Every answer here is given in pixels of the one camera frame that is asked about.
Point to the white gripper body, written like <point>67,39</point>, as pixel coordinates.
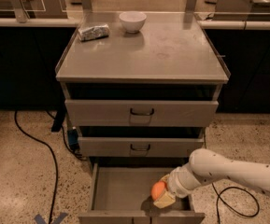
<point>176,184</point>

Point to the orange fruit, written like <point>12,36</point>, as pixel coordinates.
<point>157,190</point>

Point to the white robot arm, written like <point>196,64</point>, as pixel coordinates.
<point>205,167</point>

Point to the bottom grey open drawer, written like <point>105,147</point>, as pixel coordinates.
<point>121,195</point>

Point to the middle grey drawer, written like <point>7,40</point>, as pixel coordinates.
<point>138,147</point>

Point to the grey metal drawer cabinet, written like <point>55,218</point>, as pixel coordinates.
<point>169,59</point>

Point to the top grey drawer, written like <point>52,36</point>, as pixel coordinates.
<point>141,113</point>

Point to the blue power adapter box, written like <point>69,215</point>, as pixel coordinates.
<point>72,137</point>

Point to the blue tape floor mark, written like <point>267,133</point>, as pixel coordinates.
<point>58,220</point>

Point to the white ceramic bowl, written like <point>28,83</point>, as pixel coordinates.
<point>132,21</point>

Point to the silver foil snack packet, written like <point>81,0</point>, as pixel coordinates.
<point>93,32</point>

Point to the long white counter ledge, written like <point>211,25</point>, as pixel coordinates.
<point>220,25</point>

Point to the grey metal post left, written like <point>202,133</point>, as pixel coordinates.
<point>20,14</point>

